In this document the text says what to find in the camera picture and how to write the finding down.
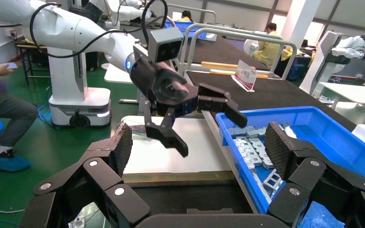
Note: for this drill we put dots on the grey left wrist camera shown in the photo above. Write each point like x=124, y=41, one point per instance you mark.
x=166, y=45

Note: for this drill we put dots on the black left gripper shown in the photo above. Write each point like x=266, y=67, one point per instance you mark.
x=166, y=88

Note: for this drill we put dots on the white neighbour robot arm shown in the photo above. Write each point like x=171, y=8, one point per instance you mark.
x=122, y=12

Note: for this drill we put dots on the seated person yellow jacket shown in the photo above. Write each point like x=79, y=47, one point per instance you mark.
x=269, y=50

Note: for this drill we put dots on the black frame desk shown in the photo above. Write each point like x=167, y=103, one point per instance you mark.
x=28, y=47

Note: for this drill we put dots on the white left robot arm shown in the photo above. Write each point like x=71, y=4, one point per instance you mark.
x=59, y=28

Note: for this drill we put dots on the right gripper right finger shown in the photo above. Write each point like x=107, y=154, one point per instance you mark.
x=280, y=151

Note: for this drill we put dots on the person in grey trousers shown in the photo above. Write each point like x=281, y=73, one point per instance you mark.
x=6, y=107

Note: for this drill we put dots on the silver tabbed metal part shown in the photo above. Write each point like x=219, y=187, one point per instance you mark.
x=269, y=181
x=251, y=151

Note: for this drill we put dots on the blue plastic bin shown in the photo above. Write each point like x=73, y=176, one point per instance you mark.
x=201, y=33
x=327, y=138

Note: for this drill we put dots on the dark metal strip part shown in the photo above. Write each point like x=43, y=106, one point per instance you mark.
x=240, y=132

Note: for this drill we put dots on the wooden edge strip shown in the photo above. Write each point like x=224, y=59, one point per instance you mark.
x=226, y=73
x=217, y=65

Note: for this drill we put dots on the white tube railing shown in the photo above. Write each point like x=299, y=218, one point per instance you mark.
x=220, y=31

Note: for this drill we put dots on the red white acrylic sign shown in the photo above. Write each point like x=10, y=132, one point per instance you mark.
x=247, y=75

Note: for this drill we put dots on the white table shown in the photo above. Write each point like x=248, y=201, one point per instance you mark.
x=358, y=93
x=116, y=75

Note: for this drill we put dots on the silver slotted metal part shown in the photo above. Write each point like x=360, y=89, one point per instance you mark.
x=288, y=127

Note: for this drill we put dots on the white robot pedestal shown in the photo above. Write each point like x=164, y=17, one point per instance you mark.
x=75, y=104

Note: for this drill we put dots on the white humanoid robot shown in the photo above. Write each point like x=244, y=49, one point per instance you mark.
x=324, y=63

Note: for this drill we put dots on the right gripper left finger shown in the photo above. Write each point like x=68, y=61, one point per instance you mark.
x=107, y=176

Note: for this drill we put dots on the distant person yellow jacket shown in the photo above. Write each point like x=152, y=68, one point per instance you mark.
x=186, y=18

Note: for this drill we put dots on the white tablet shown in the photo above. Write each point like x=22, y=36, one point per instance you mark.
x=3, y=65

